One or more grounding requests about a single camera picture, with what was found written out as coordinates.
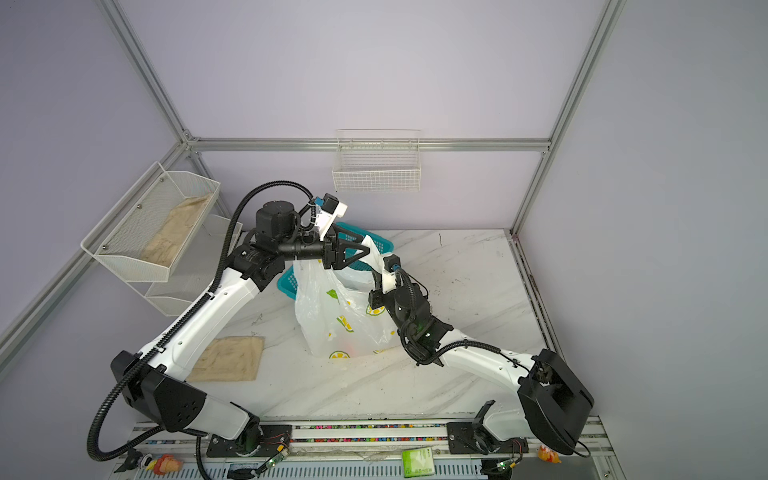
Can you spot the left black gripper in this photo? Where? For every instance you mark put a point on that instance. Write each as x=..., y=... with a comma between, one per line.
x=341, y=245

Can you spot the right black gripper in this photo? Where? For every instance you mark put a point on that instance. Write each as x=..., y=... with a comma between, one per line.
x=375, y=299

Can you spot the white plastic bag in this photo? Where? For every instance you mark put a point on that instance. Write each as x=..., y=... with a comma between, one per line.
x=331, y=307

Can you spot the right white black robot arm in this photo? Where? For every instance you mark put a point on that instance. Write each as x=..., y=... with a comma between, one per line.
x=554, y=401

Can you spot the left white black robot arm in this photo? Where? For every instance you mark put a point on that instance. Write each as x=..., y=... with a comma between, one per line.
x=154, y=380

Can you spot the green small box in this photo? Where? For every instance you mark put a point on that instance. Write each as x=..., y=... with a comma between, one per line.
x=418, y=463

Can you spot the beige glove on table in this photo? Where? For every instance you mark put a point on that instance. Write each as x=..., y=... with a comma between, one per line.
x=229, y=359

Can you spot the lower white mesh shelf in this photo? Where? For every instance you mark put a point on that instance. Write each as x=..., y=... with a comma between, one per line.
x=193, y=273

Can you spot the white mesh shelf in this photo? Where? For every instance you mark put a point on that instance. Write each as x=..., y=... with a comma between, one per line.
x=193, y=273
x=126, y=240

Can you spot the beige glove in shelf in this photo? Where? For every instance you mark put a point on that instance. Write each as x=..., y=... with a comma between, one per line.
x=164, y=247

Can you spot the upper white mesh shelf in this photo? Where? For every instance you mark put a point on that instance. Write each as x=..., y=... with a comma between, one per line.
x=126, y=240

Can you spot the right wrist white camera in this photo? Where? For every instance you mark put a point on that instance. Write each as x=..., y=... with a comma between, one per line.
x=391, y=264

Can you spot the wrist white camera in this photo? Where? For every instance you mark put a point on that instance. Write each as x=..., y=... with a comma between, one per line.
x=391, y=264
x=327, y=210

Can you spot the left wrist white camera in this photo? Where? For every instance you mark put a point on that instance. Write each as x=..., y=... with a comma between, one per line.
x=327, y=210

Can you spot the white wire wall basket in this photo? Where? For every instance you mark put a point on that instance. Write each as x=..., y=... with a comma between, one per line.
x=377, y=160

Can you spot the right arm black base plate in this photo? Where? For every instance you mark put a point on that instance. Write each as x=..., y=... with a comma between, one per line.
x=471, y=438

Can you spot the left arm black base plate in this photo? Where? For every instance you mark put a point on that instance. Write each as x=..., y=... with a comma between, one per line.
x=264, y=444

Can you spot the orange toy right rail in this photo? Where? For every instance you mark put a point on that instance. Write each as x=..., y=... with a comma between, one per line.
x=548, y=455

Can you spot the orange toy rail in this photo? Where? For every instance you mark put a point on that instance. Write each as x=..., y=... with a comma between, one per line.
x=166, y=464
x=548, y=455

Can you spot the aluminium mounting rail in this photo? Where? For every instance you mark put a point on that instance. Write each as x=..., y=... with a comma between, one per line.
x=373, y=439

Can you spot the orange toy left rail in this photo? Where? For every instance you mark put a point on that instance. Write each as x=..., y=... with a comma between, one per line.
x=166, y=464

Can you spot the black small object left rail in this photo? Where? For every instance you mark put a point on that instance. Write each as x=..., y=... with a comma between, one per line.
x=131, y=462

